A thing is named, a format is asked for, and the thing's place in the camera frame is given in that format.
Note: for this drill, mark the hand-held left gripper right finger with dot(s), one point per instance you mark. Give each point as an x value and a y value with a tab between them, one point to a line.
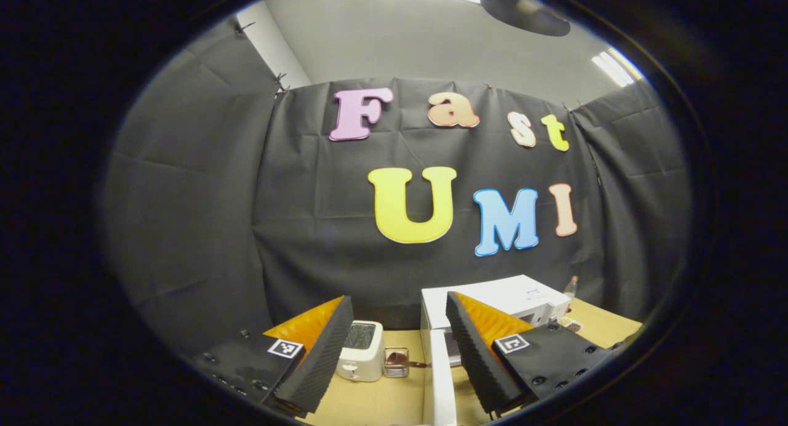
477	358

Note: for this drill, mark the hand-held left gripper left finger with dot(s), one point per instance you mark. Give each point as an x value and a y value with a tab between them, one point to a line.
320	364

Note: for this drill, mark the white microwave oven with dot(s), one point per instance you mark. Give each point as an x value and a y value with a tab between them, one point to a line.
511	290

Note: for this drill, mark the white toaster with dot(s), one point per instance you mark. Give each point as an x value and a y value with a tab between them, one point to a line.
360	364

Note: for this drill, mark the small ribbed glass jar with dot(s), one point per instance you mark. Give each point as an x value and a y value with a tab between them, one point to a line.
396	367

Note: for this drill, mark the white divided dish with beans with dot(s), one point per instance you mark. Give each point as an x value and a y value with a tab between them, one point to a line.
572	325

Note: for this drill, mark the clear plastic water bottle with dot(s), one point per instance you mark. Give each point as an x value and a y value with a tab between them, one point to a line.
571	289

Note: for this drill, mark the black backdrop cloth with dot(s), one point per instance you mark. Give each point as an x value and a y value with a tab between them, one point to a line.
308	198

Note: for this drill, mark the small ceiling light panel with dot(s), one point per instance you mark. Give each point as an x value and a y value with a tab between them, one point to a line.
615	66

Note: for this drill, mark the dark round ceiling fixture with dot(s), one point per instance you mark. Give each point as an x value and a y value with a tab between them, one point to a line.
523	13

